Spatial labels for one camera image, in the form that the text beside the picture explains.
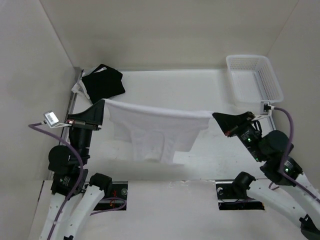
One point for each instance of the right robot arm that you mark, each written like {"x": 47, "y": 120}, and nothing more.
{"x": 302, "y": 207}

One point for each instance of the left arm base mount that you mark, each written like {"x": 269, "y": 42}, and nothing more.
{"x": 115, "y": 198}

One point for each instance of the folded black tank top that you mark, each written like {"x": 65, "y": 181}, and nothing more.
{"x": 103, "y": 83}

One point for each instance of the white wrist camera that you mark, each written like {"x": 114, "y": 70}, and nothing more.
{"x": 266, "y": 109}
{"x": 52, "y": 121}

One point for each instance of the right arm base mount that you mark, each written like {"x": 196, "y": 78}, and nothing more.
{"x": 229, "y": 200}

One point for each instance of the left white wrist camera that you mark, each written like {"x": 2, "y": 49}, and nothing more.
{"x": 52, "y": 121}

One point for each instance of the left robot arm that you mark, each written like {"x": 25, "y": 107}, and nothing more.
{"x": 72, "y": 202}

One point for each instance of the white plastic basket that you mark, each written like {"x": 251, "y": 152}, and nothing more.
{"x": 253, "y": 80}

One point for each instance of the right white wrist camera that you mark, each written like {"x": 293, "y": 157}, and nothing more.
{"x": 266, "y": 109}

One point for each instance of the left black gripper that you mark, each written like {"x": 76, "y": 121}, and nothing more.
{"x": 94, "y": 115}

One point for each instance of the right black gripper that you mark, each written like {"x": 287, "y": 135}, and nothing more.
{"x": 230, "y": 123}

